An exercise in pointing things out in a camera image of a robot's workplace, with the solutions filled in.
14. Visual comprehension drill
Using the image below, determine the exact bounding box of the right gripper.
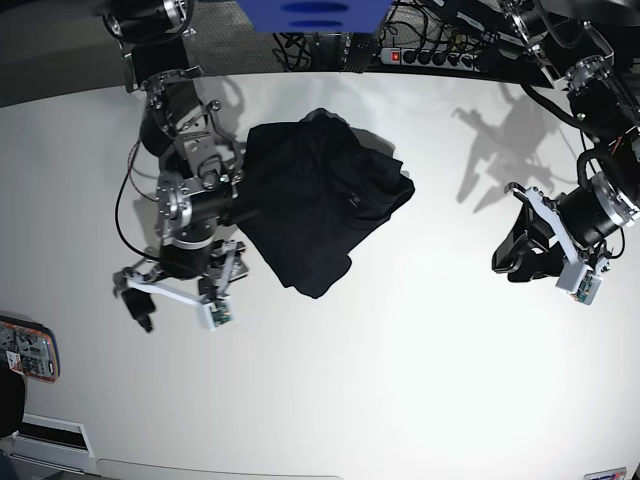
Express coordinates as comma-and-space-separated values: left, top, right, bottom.
121, 239, 249, 333

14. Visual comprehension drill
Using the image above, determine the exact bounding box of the black T-shirt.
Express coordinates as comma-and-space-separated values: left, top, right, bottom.
232, 110, 415, 299

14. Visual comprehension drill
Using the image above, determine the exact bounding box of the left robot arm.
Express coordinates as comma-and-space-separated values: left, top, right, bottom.
492, 1, 639, 293

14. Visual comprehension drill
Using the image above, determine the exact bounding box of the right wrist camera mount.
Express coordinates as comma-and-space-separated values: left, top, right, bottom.
113, 248, 233, 331

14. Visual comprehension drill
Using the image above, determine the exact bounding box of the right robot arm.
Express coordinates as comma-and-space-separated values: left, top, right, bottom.
99, 1, 248, 332

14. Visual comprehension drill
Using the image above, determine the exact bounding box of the black remote control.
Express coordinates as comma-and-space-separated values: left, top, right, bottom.
342, 33, 379, 74

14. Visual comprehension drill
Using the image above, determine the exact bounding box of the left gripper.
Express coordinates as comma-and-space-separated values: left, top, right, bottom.
491, 184, 624, 283

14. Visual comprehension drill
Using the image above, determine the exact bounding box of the black chair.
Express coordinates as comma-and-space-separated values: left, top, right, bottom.
0, 367, 26, 438

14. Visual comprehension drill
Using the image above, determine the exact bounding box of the blue plastic box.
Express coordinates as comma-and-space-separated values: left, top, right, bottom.
237, 0, 391, 33

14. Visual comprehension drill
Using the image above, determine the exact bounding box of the sticker label card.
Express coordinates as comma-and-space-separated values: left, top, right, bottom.
583, 467, 627, 480

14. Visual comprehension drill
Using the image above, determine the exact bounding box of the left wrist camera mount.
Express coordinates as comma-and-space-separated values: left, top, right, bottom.
505, 182, 611, 305

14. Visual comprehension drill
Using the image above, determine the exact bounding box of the white power strip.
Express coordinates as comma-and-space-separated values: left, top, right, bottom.
379, 47, 479, 72

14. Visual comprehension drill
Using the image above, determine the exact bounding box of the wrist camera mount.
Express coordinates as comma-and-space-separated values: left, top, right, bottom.
113, 248, 233, 331
505, 182, 611, 305

